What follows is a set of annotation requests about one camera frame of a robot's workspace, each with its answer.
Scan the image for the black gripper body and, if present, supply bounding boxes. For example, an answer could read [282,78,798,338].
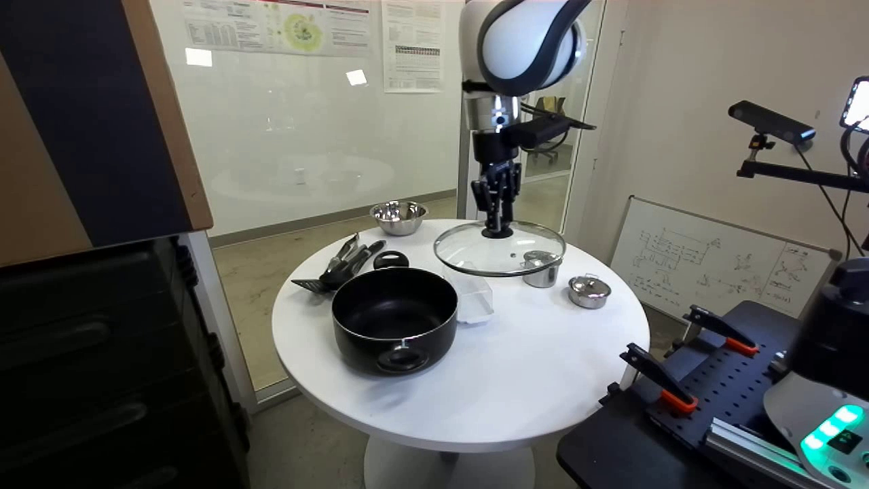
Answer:
[471,131,531,191]

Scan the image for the glass pot lid black knob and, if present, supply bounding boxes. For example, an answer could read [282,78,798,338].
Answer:
[432,218,570,281]

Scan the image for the small steel pot with lid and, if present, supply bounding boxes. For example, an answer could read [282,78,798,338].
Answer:
[565,275,616,313]

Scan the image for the black cooking pot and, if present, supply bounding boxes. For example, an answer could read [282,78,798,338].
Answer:
[330,264,462,380]

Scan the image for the steel cup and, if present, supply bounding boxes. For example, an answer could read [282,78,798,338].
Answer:
[519,248,562,290]

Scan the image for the steel mixing bowl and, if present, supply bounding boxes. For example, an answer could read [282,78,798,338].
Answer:
[369,195,432,238]

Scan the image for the white folded cloth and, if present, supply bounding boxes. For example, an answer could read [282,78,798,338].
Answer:
[449,275,500,328]

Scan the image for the paper sign on glass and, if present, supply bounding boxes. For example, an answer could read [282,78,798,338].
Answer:
[379,0,449,94]

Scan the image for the whiteboard with drawings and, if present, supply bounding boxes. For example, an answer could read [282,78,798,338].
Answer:
[608,192,838,324]

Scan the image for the black orange-tipped clamp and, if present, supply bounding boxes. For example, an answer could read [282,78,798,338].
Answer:
[683,301,764,359]
[620,340,701,418]

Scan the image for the black perforated robot table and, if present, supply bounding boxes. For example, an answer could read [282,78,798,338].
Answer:
[555,298,869,489]

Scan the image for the black cabinet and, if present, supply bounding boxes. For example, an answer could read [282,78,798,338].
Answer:
[0,230,253,489]

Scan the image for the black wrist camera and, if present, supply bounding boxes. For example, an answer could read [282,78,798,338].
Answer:
[517,107,599,156]

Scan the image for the wall poster with green circle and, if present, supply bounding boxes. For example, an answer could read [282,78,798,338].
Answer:
[176,0,380,60]

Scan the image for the white table pedestal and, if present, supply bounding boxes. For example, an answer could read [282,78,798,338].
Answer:
[362,433,539,489]

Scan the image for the black camera on boom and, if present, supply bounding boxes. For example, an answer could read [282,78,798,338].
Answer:
[725,99,869,195]

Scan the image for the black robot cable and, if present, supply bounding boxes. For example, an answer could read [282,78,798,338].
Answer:
[794,119,869,260]

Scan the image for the aluminium rail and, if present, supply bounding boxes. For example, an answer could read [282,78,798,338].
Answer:
[703,415,817,489]

